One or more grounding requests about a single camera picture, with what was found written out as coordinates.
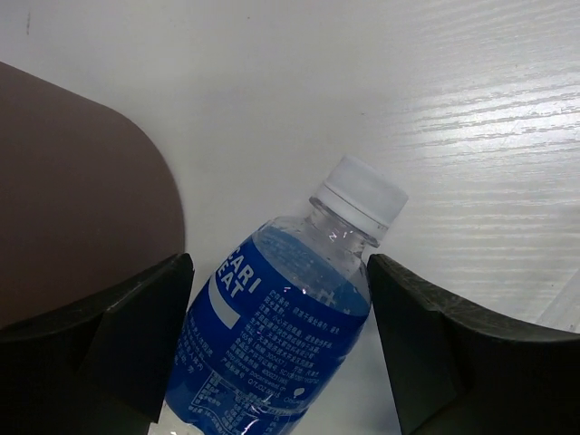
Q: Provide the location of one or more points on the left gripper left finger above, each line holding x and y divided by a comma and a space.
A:
100, 365

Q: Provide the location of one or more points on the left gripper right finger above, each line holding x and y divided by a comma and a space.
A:
457, 367

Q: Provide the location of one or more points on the brown round waste bin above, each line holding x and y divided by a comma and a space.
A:
87, 200

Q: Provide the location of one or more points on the blue label bottle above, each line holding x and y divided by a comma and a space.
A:
276, 320

